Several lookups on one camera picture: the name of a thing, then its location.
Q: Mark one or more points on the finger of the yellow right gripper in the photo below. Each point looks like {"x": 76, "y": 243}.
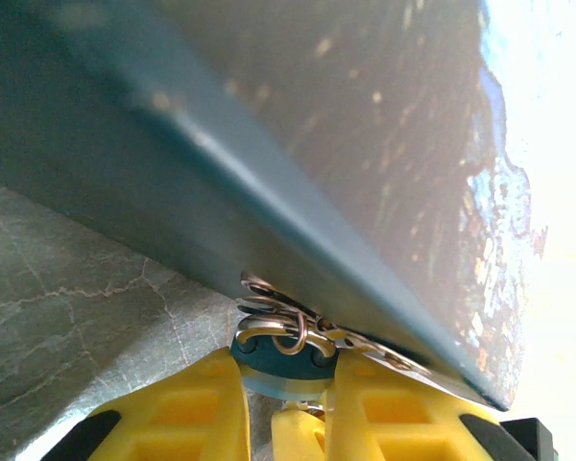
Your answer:
{"x": 295, "y": 437}

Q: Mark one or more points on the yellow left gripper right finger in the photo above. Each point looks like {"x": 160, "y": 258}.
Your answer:
{"x": 350, "y": 413}

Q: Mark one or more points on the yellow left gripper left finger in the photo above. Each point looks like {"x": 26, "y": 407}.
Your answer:
{"x": 206, "y": 384}

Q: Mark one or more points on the silver spare key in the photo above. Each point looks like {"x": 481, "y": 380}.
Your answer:
{"x": 389, "y": 359}

